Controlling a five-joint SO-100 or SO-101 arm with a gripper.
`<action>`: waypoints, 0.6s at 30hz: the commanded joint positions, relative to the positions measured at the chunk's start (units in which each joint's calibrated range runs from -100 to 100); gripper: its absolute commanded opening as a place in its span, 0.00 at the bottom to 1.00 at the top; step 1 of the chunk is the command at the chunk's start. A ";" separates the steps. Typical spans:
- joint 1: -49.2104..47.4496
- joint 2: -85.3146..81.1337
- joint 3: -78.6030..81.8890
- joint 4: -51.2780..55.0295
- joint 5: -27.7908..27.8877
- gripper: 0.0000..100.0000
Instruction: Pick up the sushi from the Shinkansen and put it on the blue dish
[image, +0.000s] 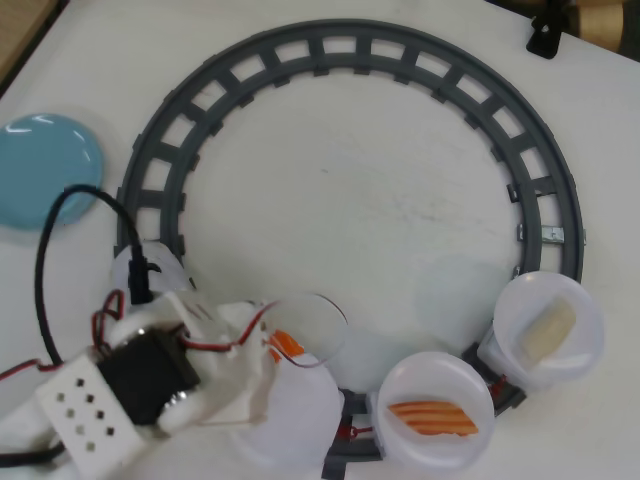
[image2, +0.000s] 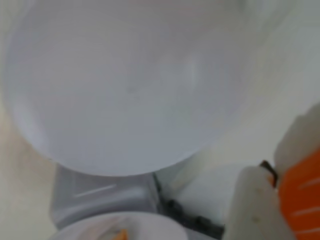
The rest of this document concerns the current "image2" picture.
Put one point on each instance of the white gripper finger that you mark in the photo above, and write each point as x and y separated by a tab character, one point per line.
252	212

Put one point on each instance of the salmon sushi with white stripes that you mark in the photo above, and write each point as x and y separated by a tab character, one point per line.
300	195

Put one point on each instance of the grey circular toy train track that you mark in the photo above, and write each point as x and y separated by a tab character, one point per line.
200	222

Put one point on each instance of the white toy train car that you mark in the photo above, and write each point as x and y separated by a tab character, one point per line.
100	197

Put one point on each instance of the white round bowl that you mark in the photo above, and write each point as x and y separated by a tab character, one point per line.
112	87

